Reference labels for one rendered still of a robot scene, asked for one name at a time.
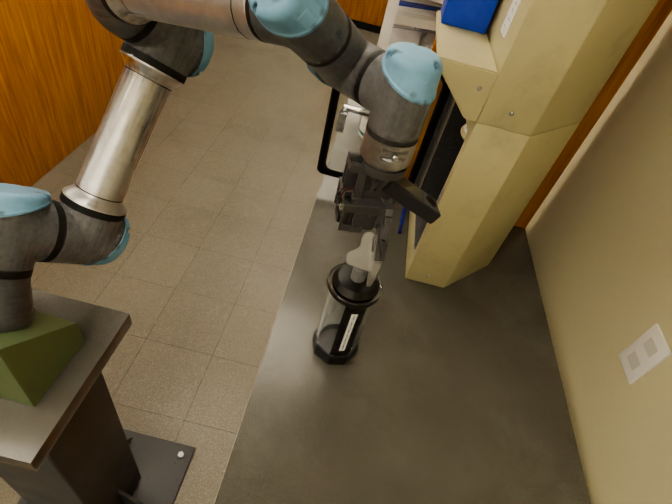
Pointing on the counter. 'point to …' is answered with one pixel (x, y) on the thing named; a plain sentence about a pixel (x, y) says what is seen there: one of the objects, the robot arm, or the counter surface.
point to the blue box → (468, 14)
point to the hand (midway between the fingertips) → (365, 254)
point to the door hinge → (435, 139)
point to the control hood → (466, 66)
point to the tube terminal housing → (521, 125)
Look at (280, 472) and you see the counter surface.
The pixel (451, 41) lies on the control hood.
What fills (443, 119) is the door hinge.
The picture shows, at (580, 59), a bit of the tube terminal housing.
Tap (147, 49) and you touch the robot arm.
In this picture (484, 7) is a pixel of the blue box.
